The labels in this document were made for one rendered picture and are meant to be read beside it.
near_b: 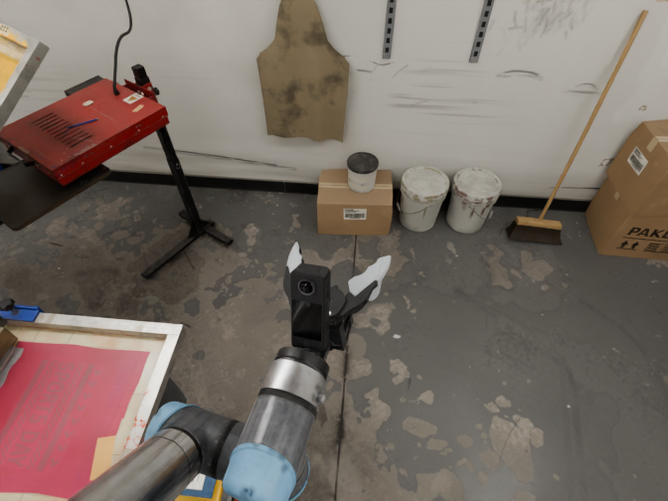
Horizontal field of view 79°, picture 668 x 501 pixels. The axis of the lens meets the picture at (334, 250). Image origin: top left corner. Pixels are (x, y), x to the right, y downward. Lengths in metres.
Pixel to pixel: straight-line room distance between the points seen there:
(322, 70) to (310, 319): 2.13
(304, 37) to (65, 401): 1.98
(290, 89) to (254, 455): 2.33
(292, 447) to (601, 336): 2.53
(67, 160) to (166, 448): 1.60
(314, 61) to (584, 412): 2.36
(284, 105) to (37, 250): 1.96
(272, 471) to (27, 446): 1.09
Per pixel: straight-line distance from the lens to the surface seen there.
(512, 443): 2.39
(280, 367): 0.52
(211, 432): 0.61
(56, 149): 2.11
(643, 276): 3.33
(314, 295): 0.50
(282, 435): 0.49
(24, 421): 1.53
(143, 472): 0.53
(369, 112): 2.72
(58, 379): 1.55
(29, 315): 1.67
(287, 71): 2.58
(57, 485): 1.42
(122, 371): 1.46
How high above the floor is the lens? 2.16
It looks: 51 degrees down
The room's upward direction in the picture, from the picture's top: straight up
